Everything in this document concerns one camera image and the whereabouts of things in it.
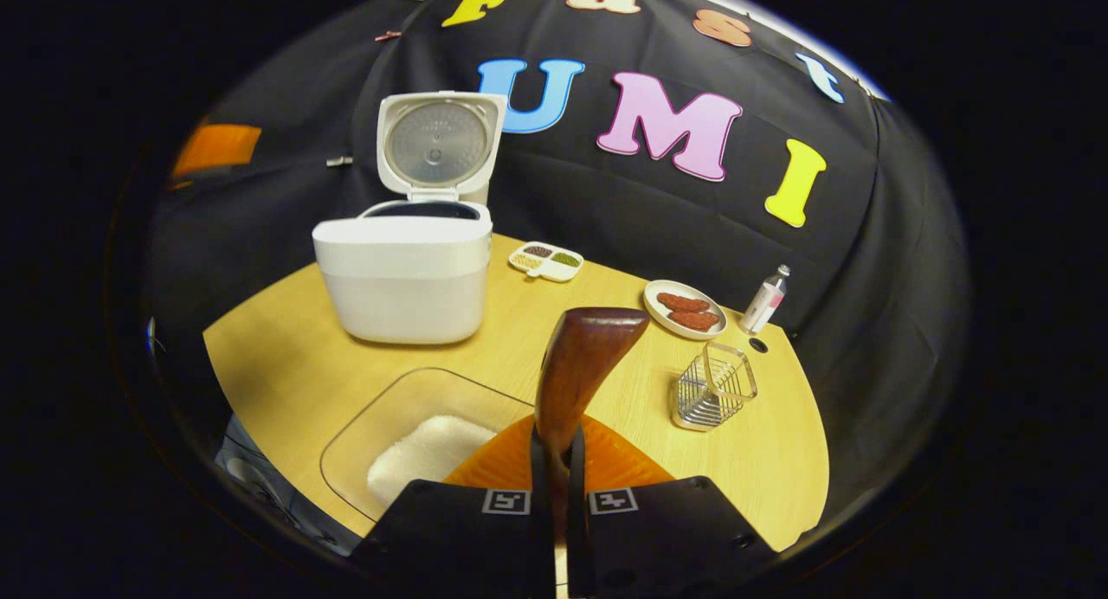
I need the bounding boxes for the brown wooden spoon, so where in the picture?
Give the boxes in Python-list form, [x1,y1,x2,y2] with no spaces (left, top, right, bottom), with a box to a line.
[534,307,651,599]

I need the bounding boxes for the small pink label bottle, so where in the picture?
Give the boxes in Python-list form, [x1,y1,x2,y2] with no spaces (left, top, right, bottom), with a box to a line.
[738,264,791,336]

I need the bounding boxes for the person's patterned clothing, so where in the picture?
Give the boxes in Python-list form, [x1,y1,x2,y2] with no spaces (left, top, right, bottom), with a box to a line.
[212,413,364,558]

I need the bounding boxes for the white rice cooker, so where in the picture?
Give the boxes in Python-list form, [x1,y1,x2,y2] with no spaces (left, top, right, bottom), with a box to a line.
[312,91,508,345]

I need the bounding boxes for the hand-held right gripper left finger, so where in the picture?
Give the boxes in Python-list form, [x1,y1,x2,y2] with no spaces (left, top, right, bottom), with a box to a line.
[346,413,557,599]

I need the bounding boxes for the clear plastic container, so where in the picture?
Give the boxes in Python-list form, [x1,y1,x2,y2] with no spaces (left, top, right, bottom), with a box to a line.
[319,367,538,524]

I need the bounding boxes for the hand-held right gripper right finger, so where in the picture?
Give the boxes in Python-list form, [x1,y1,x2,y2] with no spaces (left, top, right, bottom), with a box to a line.
[567,413,780,599]

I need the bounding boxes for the black backdrop cloth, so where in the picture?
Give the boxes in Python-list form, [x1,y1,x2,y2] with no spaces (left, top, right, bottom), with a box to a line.
[143,0,970,531]

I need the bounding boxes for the white round plate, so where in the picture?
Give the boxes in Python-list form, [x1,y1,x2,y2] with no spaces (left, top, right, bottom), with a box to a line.
[643,279,728,340]

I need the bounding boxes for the metal wire chopstick holder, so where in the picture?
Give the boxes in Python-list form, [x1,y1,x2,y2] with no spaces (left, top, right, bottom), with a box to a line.
[671,341,759,433]

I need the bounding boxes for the white divided bean dish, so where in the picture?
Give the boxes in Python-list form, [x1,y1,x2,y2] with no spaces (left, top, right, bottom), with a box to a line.
[507,241,585,284]

